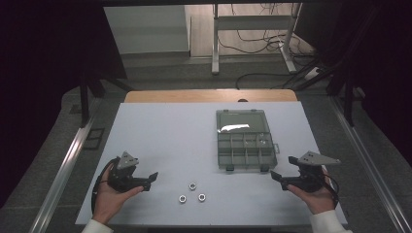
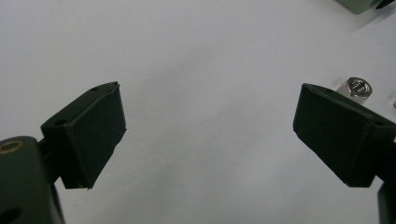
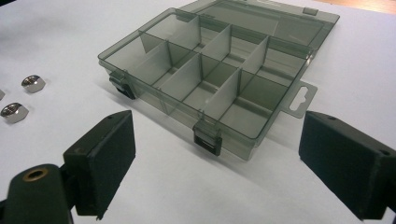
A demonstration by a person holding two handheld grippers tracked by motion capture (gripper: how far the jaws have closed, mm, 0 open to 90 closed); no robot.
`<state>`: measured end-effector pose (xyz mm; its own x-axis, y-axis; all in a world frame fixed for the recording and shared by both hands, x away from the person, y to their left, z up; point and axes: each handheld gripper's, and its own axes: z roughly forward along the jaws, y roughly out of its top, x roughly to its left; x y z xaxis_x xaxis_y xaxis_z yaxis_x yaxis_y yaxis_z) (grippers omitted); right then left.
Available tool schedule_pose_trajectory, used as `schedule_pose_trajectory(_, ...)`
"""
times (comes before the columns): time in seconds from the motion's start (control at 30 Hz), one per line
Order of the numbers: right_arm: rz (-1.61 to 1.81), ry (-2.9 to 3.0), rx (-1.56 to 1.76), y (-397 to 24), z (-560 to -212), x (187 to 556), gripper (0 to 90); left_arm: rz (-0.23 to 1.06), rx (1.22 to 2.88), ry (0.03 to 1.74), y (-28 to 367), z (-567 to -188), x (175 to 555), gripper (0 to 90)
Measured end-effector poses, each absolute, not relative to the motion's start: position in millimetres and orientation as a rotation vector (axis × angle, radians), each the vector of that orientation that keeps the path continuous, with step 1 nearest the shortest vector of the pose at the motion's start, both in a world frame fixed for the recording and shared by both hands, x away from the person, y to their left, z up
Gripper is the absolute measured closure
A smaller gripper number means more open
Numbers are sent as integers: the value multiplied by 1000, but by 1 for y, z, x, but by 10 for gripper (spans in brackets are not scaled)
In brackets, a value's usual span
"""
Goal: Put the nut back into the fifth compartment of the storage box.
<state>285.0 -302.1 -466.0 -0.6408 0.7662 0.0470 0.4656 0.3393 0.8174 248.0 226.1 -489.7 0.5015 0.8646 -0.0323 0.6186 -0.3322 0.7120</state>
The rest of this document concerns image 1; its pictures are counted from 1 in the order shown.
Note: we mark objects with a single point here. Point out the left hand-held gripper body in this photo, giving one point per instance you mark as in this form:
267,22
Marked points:
123,178

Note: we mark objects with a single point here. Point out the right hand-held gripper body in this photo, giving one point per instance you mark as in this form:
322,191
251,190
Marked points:
311,178

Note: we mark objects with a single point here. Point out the silver hex nut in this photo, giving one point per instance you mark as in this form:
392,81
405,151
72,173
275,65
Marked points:
182,198
192,186
201,197

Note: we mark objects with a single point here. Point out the clear grey compartment box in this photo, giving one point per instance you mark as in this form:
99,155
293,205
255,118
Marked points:
241,121

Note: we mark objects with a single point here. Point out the person's right hand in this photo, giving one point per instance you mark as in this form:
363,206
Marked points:
319,200

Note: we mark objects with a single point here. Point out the person's left hand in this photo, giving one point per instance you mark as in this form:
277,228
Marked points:
107,200

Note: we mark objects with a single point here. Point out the black metal stand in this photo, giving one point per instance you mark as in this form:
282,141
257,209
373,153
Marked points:
85,103
348,103

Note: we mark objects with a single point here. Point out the white power strip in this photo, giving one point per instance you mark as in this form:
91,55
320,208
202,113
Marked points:
311,73

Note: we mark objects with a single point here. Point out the wooden table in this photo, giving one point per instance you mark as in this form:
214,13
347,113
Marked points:
194,96

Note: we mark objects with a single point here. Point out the black curtain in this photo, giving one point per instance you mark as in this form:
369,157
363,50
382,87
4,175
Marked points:
382,64
39,64

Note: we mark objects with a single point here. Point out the white cabinet panel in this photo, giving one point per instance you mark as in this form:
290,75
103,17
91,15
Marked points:
145,29

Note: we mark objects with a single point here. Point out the aluminium rail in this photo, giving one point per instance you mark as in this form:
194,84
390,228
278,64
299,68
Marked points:
64,168
369,155

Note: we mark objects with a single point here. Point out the white desk frame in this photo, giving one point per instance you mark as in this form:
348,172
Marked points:
252,22

